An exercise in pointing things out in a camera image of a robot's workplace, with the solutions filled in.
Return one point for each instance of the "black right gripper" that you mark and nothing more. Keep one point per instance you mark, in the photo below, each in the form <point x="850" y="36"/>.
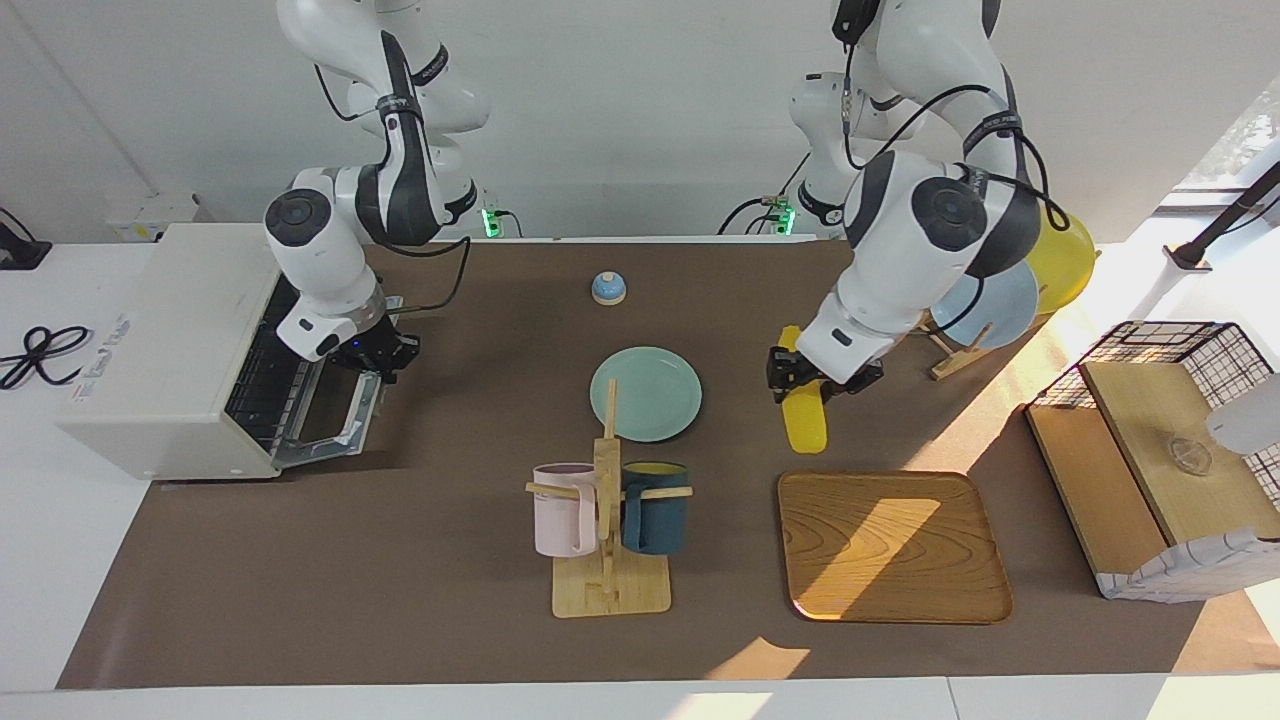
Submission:
<point x="378" y="345"/>

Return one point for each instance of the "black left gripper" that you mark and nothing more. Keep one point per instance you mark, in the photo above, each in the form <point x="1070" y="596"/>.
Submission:
<point x="850" y="384"/>

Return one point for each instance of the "yellow corn cob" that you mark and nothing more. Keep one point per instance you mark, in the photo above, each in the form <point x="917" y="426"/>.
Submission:
<point x="805" y="425"/>

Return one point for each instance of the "oven glass door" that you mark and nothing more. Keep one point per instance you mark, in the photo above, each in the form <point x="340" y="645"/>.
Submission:
<point x="360" y="425"/>

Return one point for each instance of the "pale green plate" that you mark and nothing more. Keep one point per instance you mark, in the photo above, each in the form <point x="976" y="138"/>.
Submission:
<point x="655" y="395"/>

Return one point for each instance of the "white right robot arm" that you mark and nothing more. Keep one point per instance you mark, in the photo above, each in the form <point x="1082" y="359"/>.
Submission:
<point x="320" y="250"/>

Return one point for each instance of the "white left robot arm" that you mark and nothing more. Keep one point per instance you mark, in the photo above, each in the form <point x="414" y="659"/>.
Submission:
<point x="920" y="230"/>

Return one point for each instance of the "white toaster oven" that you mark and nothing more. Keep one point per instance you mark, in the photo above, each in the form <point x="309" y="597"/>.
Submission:
<point x="170" y="340"/>

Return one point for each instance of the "wooden plate rack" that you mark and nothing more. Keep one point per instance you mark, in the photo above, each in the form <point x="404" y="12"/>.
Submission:
<point x="955" y="362"/>

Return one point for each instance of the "wooden serving tray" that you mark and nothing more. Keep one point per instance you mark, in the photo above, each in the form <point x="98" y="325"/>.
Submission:
<point x="880" y="550"/>

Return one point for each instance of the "brown table mat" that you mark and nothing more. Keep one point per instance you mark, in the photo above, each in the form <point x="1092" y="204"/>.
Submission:
<point x="400" y="560"/>

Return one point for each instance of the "dark blue mug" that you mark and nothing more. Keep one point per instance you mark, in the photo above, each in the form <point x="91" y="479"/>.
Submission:
<point x="658" y="515"/>

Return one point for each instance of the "light blue plate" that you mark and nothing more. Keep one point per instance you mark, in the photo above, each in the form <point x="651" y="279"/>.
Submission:
<point x="1000" y="305"/>

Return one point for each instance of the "small blue knobbed lid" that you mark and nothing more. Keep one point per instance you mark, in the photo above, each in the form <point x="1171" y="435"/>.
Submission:
<point x="608" y="289"/>

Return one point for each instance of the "pink mug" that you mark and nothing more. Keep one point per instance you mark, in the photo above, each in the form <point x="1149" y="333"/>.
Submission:
<point x="562" y="515"/>

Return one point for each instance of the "wooden mug rack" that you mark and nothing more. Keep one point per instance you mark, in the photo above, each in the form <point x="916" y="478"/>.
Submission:
<point x="610" y="590"/>

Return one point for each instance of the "yellow plate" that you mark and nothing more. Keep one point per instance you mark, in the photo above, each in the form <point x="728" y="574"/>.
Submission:
<point x="1065" y="260"/>

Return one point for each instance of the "black clamp base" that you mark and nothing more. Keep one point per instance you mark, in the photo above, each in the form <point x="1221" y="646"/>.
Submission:
<point x="15" y="255"/>

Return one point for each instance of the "white checked cloth liner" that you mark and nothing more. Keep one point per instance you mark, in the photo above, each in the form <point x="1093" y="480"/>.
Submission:
<point x="1190" y="572"/>

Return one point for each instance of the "window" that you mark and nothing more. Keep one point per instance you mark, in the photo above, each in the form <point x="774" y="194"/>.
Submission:
<point x="1240" y="140"/>

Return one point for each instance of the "white wall box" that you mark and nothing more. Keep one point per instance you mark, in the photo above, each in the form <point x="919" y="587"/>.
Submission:
<point x="150" y="215"/>

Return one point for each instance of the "white cylindrical mount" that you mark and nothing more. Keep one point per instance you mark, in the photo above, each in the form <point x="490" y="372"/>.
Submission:
<point x="1250" y="420"/>

